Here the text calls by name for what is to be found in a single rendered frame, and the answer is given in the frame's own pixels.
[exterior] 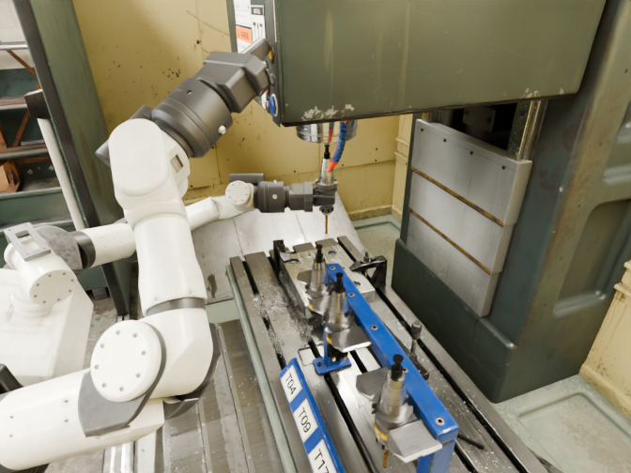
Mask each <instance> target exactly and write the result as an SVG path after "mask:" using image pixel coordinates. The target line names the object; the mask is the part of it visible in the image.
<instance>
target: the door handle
mask: <svg viewBox="0 0 631 473"><path fill-rule="evenodd" d="M23 97H24V100H25V103H26V106H27V108H28V111H29V113H30V116H31V117H32V118H37V119H38V123H39V126H40V129H41V131H42V134H43V137H44V140H45V143H46V145H47V147H48V150H49V153H50V156H51V159H52V162H53V164H54V169H55V171H56V174H57V177H58V180H59V182H60V185H61V188H62V191H63V193H64V196H65V198H66V201H67V204H68V207H69V212H70V214H71V217H72V219H73V222H74V225H75V228H76V230H77V231H80V230H84V229H86V226H85V221H84V218H83V215H82V212H81V209H80V207H79V204H78V201H77V198H76V195H75V192H74V189H73V187H72V184H71V181H70V178H69V173H68V170H67V167H66V164H65V162H64V159H63V157H62V154H61V151H60V148H59V145H58V142H57V140H56V137H55V134H54V129H53V126H52V123H51V120H52V119H51V116H50V113H49V110H48V107H47V104H46V101H45V98H44V96H43V93H42V90H41V89H40V90H36V91H32V92H29V93H27V94H26V95H24V96H23Z"/></svg>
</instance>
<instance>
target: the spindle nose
mask: <svg viewBox="0 0 631 473"><path fill-rule="evenodd" d="M339 127H340V122H330V123H322V124H314V125H304V126H296V131H297V136H298V137H299V138H300V139H302V140H303V141H306V142H310V143H317V144H335V143H338V139H339V137H338V136H339ZM357 128H358V119H357V120H348V121H347V131H346V132H347V136H346V141H349V140H351V139H353V138H354V137H355V136H356V135H357Z"/></svg>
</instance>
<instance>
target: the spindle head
mask: <svg viewBox="0 0 631 473"><path fill-rule="evenodd" d="M605 3H606V0H274V13H275V30H276V54H277V71H278V88H279V105H280V123H281V124H282V125H283V126H284V127H285V128H286V127H296V126H304V125H314V124H322V123H330V122H340V121H348V120H357V119H366V118H375V117H384V116H393V115H401V114H418V113H428V112H436V111H445V110H454V109H463V108H471V107H481V106H489V105H499V104H507V103H516V102H525V101H534V100H542V99H559V98H569V97H576V96H577V94H576V92H577V91H578V90H579V88H580V84H581V81H582V78H583V74H584V71H585V68H586V65H587V62H588V59H589V55H590V52H591V49H592V45H593V41H594V37H595V34H596V31H597V27H598V24H599V22H600V18H601V15H602V12H603V8H604V5H605ZM226 8H227V17H228V26H229V35H230V44H231V53H238V52H239V49H238V40H237V30H236V26H239V27H243V28H247V29H250V30H252V40H253V29H252V27H249V26H245V25H241V24H236V14H235V4H234V0H226ZM253 42H254V41H253Z"/></svg>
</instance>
